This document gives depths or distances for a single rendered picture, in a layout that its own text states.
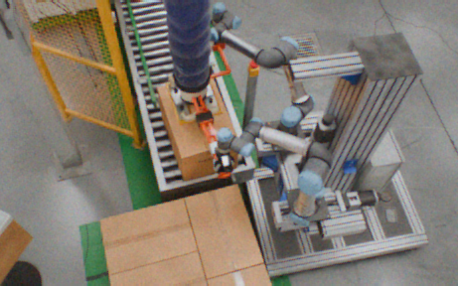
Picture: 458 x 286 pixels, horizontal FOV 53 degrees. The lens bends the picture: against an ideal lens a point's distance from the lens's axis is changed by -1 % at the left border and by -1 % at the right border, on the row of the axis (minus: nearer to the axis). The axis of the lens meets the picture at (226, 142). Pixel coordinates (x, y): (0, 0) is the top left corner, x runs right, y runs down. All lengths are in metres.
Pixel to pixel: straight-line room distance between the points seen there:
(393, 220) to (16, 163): 3.18
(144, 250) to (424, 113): 2.92
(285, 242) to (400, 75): 1.84
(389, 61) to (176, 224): 1.82
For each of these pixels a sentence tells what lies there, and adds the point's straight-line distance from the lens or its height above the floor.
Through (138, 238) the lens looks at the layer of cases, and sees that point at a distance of 3.22.
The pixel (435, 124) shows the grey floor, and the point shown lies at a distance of 4.72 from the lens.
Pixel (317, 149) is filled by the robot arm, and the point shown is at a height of 1.67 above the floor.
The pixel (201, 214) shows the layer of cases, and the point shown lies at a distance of 3.25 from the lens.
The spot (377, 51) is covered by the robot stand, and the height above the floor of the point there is 2.03.
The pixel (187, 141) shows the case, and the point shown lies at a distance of 3.04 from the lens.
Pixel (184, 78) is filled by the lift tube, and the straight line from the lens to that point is 2.70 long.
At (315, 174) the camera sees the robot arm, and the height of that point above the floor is 1.68.
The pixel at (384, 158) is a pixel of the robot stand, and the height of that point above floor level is 1.23.
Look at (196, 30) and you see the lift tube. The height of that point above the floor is 1.85.
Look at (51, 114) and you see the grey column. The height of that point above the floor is 0.80.
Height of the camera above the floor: 3.57
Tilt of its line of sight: 60 degrees down
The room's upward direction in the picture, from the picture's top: 3 degrees clockwise
